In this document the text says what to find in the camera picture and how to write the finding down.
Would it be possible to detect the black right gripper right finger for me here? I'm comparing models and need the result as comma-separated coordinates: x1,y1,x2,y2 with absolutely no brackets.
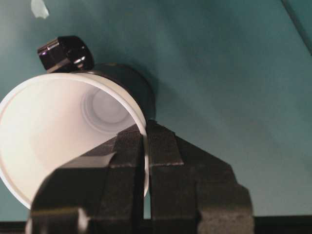
147,120,254,234

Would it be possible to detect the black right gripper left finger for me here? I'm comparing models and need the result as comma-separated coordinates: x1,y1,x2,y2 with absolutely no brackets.
25,125,144,234

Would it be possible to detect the white paper cup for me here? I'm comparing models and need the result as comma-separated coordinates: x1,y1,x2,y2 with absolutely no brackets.
0,73,146,208

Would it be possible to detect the black cylindrical cup holder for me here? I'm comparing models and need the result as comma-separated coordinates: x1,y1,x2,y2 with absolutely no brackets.
37,36,156,119

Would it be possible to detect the white paper scrap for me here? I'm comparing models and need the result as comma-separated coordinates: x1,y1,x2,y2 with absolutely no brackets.
31,0,49,19

